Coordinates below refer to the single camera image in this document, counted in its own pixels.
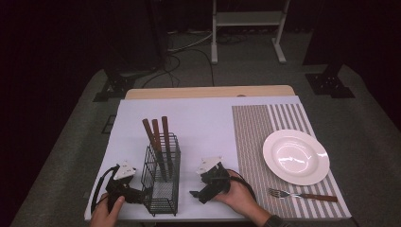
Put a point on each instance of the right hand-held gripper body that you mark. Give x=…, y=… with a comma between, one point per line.
x=216, y=178

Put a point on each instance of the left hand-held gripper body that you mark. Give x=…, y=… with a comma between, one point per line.
x=119, y=189

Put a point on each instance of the brown wooden chopsticks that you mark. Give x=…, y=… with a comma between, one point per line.
x=151, y=138

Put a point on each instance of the person's left hand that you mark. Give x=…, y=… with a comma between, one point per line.
x=105, y=211

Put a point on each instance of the person's right hand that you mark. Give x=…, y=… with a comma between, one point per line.
x=236, y=197

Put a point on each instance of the striped grey placemat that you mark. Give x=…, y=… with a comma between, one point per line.
x=252, y=142

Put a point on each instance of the white table cover sheet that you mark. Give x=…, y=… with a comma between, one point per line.
x=189, y=132

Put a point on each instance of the dark floor socket plate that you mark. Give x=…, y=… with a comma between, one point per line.
x=108, y=124

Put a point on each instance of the white round plate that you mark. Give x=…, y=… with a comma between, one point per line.
x=296, y=157

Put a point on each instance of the black stand with base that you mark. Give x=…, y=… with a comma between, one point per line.
x=329, y=83
x=126, y=82

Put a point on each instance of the white metal stand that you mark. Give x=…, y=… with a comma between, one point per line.
x=249, y=18

